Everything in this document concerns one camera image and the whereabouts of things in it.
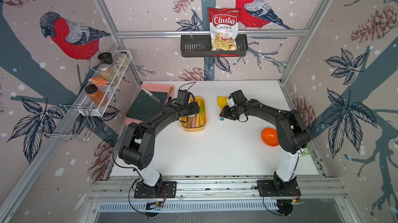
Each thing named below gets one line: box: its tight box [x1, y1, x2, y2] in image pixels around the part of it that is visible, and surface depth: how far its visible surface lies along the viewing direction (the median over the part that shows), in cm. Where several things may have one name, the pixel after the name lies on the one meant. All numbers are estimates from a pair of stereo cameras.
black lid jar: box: [97, 52, 114, 65], surface depth 76 cm
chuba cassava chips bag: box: [208, 6, 241, 52], surface depth 85 cm
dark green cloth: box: [125, 89, 168, 122], surface depth 111 cm
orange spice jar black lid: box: [84, 84, 109, 107], surface depth 67 cm
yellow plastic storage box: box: [180, 96, 207, 133], surface depth 97 cm
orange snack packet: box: [87, 75, 109, 88], surface depth 72 cm
